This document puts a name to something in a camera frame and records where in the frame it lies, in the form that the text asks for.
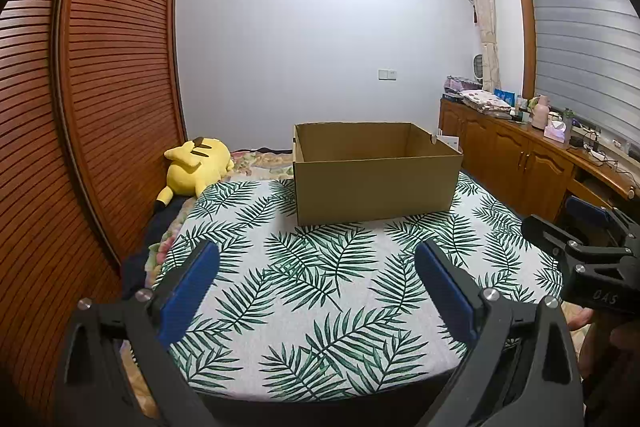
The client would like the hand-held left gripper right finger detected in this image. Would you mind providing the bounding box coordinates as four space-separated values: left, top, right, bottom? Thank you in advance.
414 239 586 427

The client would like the purple folded cloth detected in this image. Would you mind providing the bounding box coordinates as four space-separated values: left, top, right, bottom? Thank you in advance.
445 76 481 95

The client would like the yellow plush toy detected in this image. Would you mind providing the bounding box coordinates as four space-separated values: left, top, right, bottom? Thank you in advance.
156 137 234 212

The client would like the pink tissue box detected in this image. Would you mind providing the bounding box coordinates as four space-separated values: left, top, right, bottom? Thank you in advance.
543 119 568 144

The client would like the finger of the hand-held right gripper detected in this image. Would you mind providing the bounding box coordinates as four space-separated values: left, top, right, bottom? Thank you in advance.
521 214 636 268
565 195 640 248

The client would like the brown cardboard box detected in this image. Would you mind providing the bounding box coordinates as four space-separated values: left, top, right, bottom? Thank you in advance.
292 122 463 226

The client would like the grey window blind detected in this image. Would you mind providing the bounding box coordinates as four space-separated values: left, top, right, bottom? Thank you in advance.
522 0 640 142

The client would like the wooden cabinet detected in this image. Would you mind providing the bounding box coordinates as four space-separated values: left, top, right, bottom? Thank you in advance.
439 99 640 228

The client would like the green leaf print cloth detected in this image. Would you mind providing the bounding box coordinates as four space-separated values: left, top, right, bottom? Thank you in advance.
150 172 566 403

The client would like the floral folded cloth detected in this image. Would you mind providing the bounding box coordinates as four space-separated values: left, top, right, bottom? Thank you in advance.
457 89 513 115

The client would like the person's right hand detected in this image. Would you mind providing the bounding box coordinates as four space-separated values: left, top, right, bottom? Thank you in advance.
569 308 640 355

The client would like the cream curtain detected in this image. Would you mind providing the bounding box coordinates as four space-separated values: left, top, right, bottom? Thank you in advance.
460 0 502 92

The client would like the pink thermos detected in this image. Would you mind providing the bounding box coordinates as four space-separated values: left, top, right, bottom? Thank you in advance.
531 95 549 130

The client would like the dark blue blanket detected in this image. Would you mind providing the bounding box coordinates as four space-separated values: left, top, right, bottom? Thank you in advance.
122 202 191 303

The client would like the floral bedsheet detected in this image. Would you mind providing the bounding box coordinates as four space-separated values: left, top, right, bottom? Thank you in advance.
145 149 296 278

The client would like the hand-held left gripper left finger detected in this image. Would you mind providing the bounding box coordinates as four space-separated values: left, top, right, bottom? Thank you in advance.
52 239 221 427

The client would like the brown louvered wardrobe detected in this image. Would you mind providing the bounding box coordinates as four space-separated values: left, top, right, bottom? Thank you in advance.
0 0 188 427

